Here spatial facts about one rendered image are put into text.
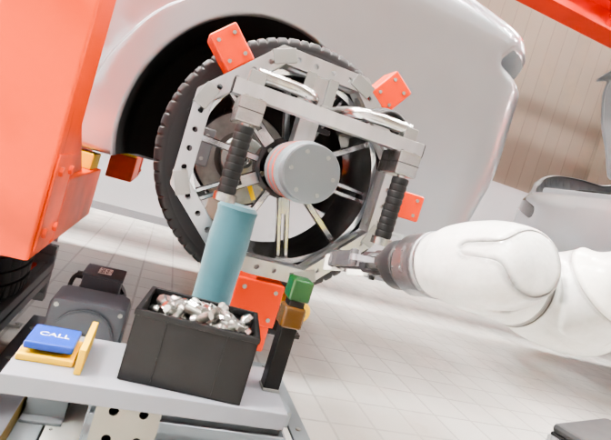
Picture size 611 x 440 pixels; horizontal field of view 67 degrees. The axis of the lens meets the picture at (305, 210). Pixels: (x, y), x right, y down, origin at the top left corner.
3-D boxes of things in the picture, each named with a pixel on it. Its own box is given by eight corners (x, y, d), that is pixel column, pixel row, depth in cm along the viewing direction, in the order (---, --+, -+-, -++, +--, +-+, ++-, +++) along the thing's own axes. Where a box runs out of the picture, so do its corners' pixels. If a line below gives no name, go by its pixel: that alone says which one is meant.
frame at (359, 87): (352, 293, 127) (412, 101, 125) (361, 301, 121) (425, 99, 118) (150, 245, 111) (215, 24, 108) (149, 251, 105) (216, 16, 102)
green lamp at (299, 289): (303, 298, 86) (309, 277, 86) (308, 305, 82) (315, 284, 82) (283, 294, 85) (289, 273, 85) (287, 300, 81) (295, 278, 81)
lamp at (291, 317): (295, 324, 86) (301, 303, 86) (300, 332, 82) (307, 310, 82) (275, 319, 85) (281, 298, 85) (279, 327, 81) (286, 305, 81)
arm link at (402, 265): (417, 224, 61) (391, 226, 67) (407, 292, 59) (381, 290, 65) (470, 239, 65) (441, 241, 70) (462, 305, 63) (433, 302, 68)
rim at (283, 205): (255, 45, 136) (148, 180, 133) (271, 25, 114) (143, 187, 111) (376, 153, 151) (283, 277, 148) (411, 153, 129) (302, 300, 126)
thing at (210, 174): (282, 204, 171) (286, 115, 167) (287, 206, 163) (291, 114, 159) (193, 202, 162) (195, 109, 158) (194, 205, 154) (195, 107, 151)
